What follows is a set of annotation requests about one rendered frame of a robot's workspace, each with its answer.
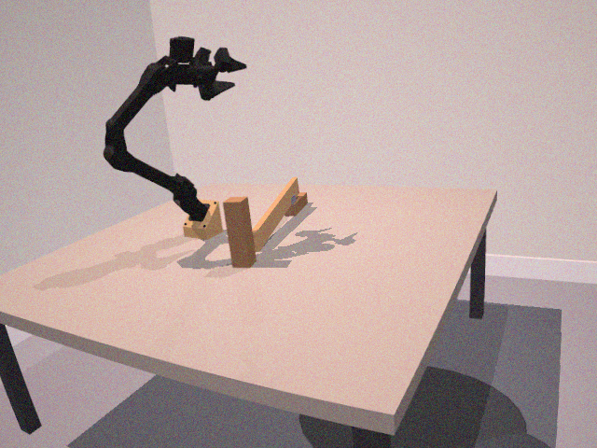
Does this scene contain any long wooden rail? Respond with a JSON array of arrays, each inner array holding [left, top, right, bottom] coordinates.
[[252, 177, 299, 251]]

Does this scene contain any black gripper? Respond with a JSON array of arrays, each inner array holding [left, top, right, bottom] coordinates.
[[191, 47, 247, 101]]

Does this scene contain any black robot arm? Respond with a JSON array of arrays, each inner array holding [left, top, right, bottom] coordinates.
[[103, 36, 212, 222]]

